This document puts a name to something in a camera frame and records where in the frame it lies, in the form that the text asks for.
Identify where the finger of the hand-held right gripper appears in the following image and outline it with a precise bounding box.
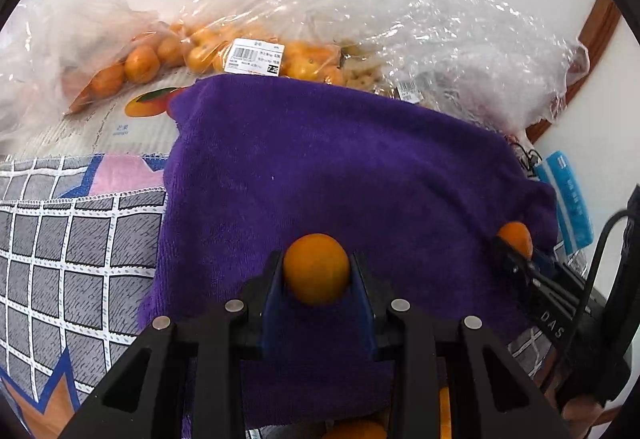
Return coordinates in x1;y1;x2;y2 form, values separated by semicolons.
532;256;576;288
492;236;540;293

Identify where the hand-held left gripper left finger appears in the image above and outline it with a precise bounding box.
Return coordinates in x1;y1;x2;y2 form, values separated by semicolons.
59;249;286;439

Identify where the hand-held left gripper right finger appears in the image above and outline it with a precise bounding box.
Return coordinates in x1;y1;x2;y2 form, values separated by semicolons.
349;251;571;439

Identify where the small kumquat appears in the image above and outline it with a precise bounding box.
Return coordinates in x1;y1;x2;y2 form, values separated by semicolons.
496;221;534;260

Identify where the orange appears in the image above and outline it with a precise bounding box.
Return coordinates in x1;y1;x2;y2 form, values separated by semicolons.
282;233;352;307

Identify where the person's right hand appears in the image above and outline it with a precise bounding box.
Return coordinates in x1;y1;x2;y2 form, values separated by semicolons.
559;399;615;438

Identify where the blue tissue pack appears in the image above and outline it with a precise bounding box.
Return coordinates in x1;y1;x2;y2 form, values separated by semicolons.
534;150;596;254

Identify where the purple towel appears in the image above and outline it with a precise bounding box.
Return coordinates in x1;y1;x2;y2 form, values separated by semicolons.
136;74;561;439

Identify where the white price label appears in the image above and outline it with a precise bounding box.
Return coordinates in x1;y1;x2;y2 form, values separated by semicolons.
397;80;424;104
223;37;286;78

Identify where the grey checkered blanket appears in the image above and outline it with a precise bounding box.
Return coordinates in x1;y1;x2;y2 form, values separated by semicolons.
0;153;173;439

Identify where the pale yellow produce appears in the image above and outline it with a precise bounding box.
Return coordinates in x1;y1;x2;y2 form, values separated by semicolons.
344;45;390;93

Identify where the mango printed cardboard box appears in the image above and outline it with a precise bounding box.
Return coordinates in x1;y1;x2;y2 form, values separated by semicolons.
30;81;203;160

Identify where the pile of small oranges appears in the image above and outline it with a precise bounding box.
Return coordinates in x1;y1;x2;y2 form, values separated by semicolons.
182;24;348;87

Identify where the pile of small mandarins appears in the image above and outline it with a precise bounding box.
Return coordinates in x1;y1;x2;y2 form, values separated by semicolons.
67;21;187;116

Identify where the black cable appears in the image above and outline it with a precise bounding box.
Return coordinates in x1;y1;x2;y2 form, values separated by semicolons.
562;209;632;370

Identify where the thin black cord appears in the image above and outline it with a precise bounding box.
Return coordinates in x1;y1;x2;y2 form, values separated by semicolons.
507;138;545;177

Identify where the brown wooden door frame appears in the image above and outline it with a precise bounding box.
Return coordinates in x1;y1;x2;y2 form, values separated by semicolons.
525;0;622;146

